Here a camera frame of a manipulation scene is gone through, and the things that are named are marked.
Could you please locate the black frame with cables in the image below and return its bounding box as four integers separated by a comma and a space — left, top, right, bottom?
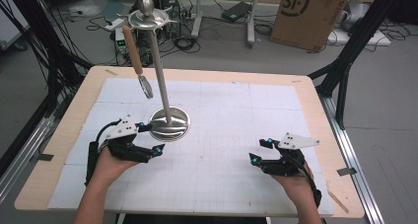
0, 0, 96, 119

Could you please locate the brown cardboard box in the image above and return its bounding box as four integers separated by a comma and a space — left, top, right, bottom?
269, 0, 356, 52

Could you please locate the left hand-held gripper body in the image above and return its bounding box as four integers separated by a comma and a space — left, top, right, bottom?
104, 114, 156, 165

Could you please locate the grey rounded object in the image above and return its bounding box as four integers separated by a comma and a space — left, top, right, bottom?
339, 0, 372, 33

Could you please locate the white grid mat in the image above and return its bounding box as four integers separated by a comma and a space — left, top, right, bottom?
47, 77, 335, 218

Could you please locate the power supply with green display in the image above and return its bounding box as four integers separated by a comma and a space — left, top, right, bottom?
113, 27, 129, 54

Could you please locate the black cable coil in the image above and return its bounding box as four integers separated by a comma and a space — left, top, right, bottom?
173, 36, 202, 54

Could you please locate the black computer tower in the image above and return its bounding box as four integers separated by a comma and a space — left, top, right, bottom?
160, 0, 182, 38

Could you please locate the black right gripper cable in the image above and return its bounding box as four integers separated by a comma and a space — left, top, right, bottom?
288, 149, 323, 208

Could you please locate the person's left hand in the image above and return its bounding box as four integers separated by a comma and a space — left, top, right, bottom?
89, 146, 140, 192

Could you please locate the white metal floor stand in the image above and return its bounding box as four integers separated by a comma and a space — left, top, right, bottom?
190, 0, 262, 49

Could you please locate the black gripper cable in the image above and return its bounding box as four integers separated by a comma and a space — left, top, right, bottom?
84, 118, 123, 187
288, 149, 323, 208

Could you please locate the person's right hand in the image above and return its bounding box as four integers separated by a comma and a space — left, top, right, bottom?
270, 166, 317, 202

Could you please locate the white flat board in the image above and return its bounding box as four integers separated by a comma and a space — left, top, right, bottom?
326, 28, 392, 47

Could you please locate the steel utensil stand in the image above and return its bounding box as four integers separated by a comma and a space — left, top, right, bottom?
117, 0, 192, 143

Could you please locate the black frame strut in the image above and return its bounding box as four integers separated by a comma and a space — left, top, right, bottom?
308, 0, 418, 131

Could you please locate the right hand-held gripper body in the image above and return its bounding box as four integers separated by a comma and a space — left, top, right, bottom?
258, 131, 321, 178

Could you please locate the thin wooden stick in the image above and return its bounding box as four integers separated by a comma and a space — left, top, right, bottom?
326, 187, 350, 215

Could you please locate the white power strip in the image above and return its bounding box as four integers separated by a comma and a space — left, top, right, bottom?
104, 18, 126, 33

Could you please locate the aluminium rail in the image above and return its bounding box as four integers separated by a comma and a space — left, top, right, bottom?
0, 114, 57, 205
316, 94, 386, 224

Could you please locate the flat black device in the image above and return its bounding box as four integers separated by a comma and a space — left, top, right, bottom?
221, 0, 252, 24

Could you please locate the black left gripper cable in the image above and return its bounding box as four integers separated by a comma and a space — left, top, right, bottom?
84, 118, 123, 187

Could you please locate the small strainer with wooden handle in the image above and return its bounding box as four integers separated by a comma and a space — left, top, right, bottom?
121, 24, 155, 101

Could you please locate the black tape piece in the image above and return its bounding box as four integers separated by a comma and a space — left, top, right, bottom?
36, 153, 55, 163
336, 166, 358, 178

